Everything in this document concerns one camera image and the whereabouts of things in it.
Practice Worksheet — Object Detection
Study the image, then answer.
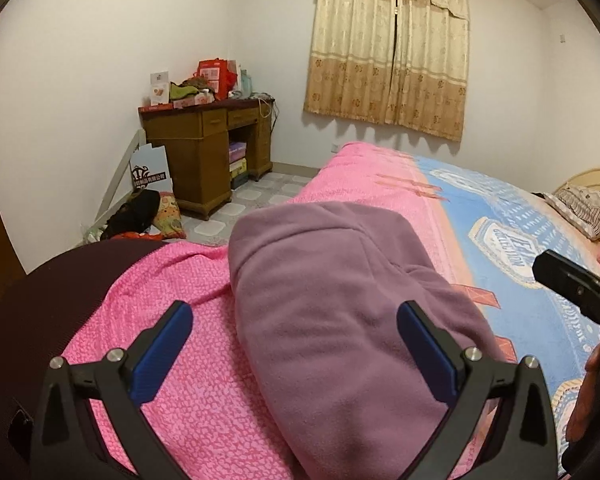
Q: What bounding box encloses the beige patterned window curtain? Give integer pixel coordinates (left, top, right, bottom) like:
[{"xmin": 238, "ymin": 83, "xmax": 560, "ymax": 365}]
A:
[{"xmin": 302, "ymin": 0, "xmax": 471, "ymax": 143}]

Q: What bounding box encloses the black bag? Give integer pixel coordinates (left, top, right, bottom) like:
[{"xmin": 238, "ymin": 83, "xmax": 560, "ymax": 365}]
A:
[{"xmin": 102, "ymin": 190, "xmax": 161, "ymax": 238}]

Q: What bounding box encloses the cream wooden headboard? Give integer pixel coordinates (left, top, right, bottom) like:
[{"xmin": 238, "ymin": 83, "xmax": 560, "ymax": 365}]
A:
[{"xmin": 552, "ymin": 169, "xmax": 600, "ymax": 198}]

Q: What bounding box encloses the floral cushion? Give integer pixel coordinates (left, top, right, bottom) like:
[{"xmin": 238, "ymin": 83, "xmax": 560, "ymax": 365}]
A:
[{"xmin": 152, "ymin": 192, "xmax": 187, "ymax": 239}]

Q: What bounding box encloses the red gift bag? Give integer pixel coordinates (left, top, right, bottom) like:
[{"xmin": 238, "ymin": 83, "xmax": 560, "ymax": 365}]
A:
[{"xmin": 196, "ymin": 58, "xmax": 238, "ymax": 101}]

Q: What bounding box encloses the purple fleece jacket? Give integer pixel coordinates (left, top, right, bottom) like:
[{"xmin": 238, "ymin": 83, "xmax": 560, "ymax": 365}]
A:
[{"xmin": 227, "ymin": 201, "xmax": 511, "ymax": 480}]

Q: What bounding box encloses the patterned ruffled pillow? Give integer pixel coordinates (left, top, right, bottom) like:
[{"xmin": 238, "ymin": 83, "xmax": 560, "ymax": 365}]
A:
[{"xmin": 555, "ymin": 185, "xmax": 600, "ymax": 241}]

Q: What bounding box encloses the white printed box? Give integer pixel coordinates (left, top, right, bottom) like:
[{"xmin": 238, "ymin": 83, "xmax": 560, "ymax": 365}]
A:
[{"xmin": 150, "ymin": 71, "xmax": 172, "ymax": 107}]

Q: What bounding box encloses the white wooden frame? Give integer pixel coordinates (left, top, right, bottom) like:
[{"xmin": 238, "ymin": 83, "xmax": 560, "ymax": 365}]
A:
[{"xmin": 82, "ymin": 129, "xmax": 148, "ymax": 241}]

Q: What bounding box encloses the pink and blue bed blanket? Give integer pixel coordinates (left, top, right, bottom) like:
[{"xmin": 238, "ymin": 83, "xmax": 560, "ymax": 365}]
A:
[{"xmin": 62, "ymin": 142, "xmax": 600, "ymax": 480}]

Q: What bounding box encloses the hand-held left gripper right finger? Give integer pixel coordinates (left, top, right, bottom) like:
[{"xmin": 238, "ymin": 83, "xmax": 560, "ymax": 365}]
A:
[{"xmin": 396, "ymin": 301, "xmax": 558, "ymax": 480}]

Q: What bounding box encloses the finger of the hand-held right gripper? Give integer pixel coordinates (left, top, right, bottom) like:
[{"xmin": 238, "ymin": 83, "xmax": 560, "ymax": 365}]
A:
[{"xmin": 532, "ymin": 249, "xmax": 600, "ymax": 346}]

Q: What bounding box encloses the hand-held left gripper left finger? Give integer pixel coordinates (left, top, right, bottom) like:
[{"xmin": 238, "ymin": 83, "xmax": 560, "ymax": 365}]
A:
[{"xmin": 30, "ymin": 301, "xmax": 194, "ymax": 480}]

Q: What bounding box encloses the brown wooden desk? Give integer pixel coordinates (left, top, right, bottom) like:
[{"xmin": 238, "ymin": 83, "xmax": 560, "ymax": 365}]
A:
[{"xmin": 139, "ymin": 99, "xmax": 276, "ymax": 221}]

